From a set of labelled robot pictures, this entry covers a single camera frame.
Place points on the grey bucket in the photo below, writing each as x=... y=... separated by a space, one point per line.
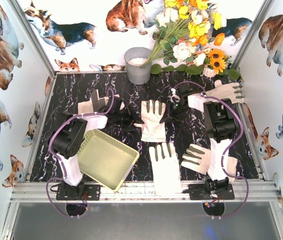
x=137 y=66

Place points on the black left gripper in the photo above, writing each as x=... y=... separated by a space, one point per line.
x=127 y=116

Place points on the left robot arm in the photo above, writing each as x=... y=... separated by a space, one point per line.
x=68 y=134

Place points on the yellow-green storage basket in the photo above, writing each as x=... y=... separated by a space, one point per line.
x=105 y=159

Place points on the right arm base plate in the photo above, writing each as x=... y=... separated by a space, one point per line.
x=211 y=190

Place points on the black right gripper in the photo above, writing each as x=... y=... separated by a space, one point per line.
x=171 y=110

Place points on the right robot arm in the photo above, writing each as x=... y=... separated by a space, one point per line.
x=221 y=124

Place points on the white green work glove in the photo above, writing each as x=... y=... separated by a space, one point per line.
x=152 y=130

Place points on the far right work glove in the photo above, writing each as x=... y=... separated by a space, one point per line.
x=230 y=91

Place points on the far left work glove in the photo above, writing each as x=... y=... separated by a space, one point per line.
x=98 y=104

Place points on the artificial flower bouquet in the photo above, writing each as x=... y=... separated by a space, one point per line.
x=191 y=31

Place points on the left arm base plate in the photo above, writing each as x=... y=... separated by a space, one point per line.
x=89 y=192

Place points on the white ribbed flower pot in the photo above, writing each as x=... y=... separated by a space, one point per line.
x=208 y=72

